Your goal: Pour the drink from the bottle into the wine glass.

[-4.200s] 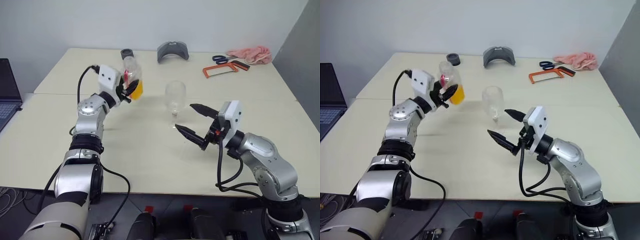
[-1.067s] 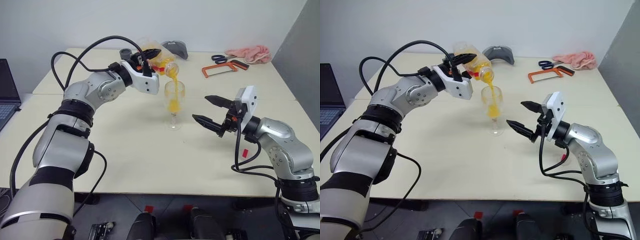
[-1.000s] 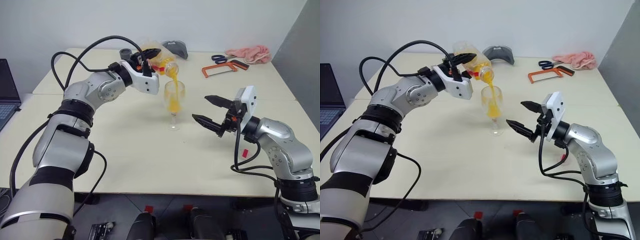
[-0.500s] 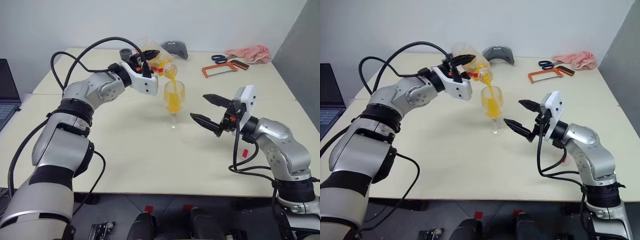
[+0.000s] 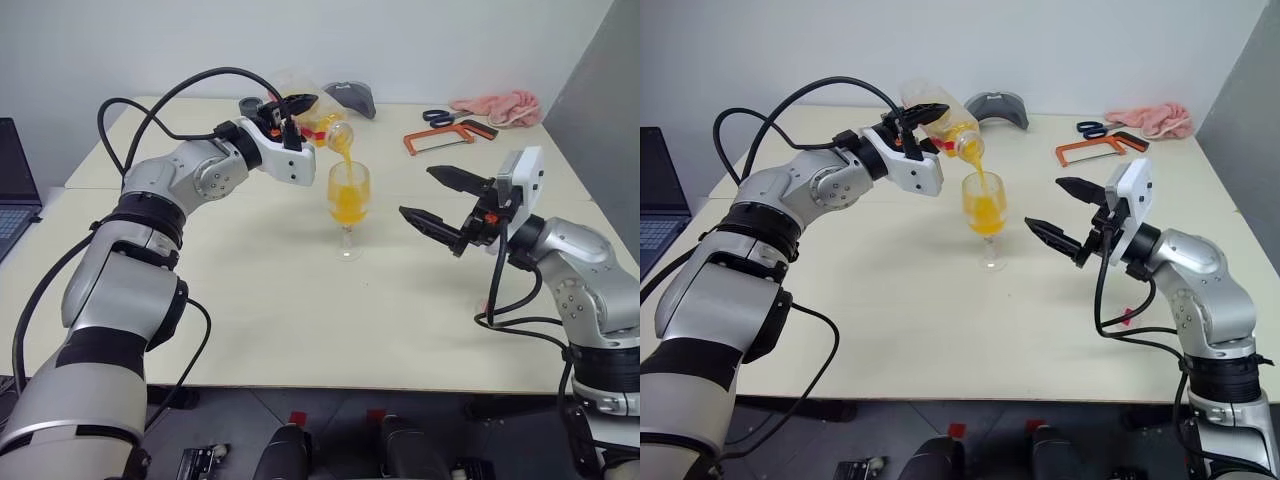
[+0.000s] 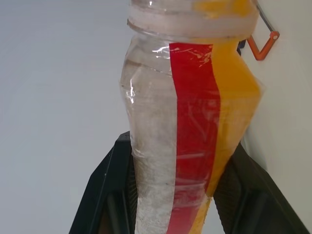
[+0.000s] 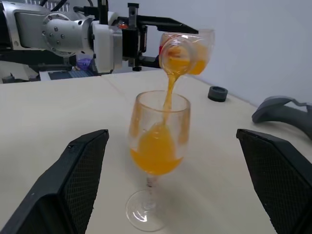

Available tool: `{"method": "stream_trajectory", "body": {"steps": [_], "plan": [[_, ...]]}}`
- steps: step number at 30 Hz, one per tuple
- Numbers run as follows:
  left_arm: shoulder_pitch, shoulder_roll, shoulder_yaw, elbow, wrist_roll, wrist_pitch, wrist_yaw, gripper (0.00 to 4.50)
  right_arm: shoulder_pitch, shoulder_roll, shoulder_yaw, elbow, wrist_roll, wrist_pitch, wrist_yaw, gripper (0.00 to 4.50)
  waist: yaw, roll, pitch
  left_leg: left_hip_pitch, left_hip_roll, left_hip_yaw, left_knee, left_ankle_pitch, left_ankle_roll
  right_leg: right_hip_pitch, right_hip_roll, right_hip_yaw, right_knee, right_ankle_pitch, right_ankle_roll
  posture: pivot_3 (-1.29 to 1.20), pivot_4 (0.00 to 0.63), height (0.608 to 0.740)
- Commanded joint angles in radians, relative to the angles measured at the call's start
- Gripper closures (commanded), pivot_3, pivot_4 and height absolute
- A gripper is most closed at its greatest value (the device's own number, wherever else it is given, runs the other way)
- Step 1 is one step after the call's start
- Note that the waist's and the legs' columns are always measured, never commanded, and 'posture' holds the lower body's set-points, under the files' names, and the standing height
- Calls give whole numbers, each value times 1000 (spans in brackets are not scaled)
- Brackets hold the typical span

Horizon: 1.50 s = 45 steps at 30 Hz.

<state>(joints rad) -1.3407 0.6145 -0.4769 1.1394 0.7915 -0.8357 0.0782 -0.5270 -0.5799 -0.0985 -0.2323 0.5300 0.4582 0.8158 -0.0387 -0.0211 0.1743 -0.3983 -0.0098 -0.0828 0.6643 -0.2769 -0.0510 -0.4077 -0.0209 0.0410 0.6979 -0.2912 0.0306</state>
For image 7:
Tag clear wine glass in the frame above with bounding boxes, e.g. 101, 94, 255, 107
125, 90, 192, 232

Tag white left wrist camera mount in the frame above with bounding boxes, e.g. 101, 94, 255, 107
92, 11, 124, 75

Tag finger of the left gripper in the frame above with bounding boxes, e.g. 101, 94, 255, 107
140, 55, 161, 69
137, 15, 199, 35

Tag dark laptop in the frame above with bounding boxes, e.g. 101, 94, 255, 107
48, 58, 96, 79

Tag grey curved plastic piece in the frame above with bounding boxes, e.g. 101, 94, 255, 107
251, 96, 312, 141

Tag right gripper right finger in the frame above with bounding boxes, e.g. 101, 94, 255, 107
235, 128, 312, 234

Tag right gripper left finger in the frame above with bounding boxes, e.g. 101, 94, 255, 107
0, 129, 110, 234

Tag clear bottle with orange drink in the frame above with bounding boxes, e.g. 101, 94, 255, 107
158, 28, 216, 77

